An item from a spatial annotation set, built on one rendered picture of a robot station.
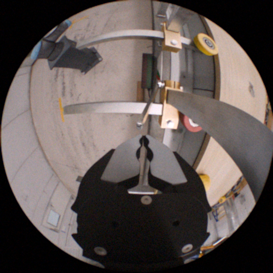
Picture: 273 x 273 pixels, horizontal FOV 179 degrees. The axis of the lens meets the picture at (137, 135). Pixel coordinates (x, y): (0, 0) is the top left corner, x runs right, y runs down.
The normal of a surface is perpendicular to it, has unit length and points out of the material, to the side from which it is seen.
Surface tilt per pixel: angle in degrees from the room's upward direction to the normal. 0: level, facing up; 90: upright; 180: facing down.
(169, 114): 0
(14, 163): 90
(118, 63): 0
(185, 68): 0
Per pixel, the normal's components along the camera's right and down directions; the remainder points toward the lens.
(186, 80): -0.04, 0.47
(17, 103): 1.00, 0.01
